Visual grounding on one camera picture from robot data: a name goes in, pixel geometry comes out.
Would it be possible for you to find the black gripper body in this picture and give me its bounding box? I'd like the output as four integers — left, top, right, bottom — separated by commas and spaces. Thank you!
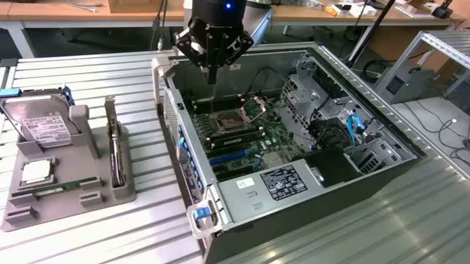
189, 0, 246, 38

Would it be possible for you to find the graphics card with black fan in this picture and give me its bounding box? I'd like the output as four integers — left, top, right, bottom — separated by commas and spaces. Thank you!
105, 95, 129, 189

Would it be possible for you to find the brown cardboard box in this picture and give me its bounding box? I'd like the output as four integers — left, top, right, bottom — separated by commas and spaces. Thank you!
109, 0, 185, 14

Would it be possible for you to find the black RAM slot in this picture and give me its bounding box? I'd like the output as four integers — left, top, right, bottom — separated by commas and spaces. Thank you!
193, 96, 246, 107
194, 103, 247, 114

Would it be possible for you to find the thin locking lever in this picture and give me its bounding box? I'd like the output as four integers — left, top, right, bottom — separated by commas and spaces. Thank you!
209, 92, 218, 119

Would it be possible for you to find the metal socket cover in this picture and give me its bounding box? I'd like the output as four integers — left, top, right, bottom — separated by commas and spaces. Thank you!
238, 96, 267, 119

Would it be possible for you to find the wooden desk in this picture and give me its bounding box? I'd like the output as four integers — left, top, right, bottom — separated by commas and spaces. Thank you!
271, 0, 468, 28
0, 0, 194, 59

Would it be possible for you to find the CPU socket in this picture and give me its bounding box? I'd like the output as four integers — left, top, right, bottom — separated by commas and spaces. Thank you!
217, 111, 251, 133

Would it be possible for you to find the green motherboard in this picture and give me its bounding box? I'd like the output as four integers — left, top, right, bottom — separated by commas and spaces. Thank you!
186, 93, 306, 182

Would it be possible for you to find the dark RAM stick with label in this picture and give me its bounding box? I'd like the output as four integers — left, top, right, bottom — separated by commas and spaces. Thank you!
211, 131, 266, 149

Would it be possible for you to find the small white box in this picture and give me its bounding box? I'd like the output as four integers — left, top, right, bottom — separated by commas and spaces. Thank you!
349, 5, 378, 17

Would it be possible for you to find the black tripod pole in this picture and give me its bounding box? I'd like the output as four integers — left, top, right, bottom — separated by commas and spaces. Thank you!
348, 0, 398, 63

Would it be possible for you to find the blue expansion slot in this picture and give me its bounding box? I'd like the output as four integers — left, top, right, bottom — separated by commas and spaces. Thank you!
209, 150, 251, 165

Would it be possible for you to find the silver chipset heatsink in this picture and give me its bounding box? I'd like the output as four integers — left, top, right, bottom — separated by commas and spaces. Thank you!
262, 153, 286, 167

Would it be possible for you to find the black expansion slot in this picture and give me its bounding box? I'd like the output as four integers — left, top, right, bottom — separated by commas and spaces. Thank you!
215, 164, 263, 179
211, 159, 258, 173

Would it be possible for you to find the hard disk with blue caddy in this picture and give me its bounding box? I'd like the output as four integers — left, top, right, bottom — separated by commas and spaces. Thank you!
0, 85, 76, 149

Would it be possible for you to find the flat cardboard box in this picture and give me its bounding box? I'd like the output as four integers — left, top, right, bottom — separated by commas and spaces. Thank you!
396, 0, 437, 19

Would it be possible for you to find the grey power supply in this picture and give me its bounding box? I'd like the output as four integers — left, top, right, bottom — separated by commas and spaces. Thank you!
217, 158, 326, 225

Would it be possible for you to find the metal disk bay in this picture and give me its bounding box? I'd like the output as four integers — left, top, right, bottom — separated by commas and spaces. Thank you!
345, 137, 405, 175

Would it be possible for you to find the small black device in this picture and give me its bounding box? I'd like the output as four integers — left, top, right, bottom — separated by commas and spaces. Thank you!
432, 0, 456, 19

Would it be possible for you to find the silver CPU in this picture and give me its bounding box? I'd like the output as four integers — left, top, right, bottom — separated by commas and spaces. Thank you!
20, 161, 52, 183

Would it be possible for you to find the green RAM stick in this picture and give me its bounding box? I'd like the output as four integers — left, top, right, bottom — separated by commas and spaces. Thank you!
11, 177, 99, 197

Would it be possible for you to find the open black PC case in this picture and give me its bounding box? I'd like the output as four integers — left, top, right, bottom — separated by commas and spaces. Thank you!
151, 45, 429, 264

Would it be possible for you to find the grey parts rack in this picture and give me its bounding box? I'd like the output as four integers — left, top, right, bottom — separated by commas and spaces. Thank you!
0, 104, 138, 232

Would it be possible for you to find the black hanging cable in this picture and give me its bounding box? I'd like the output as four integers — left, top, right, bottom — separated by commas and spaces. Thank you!
151, 0, 174, 52

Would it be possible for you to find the white cable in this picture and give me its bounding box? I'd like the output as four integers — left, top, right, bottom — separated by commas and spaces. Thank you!
64, 0, 99, 13

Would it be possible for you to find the black internal cable bundle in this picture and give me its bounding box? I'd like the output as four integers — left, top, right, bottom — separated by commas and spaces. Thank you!
310, 119, 350, 151

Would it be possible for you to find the blue wire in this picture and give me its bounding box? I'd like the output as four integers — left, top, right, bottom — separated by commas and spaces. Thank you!
346, 114, 366, 148

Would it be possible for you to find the grey box with handle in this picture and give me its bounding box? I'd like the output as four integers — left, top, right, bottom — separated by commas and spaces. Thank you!
381, 65, 448, 105

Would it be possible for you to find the aluminium profile frame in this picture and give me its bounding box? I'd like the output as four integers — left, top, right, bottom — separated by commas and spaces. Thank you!
373, 30, 470, 105

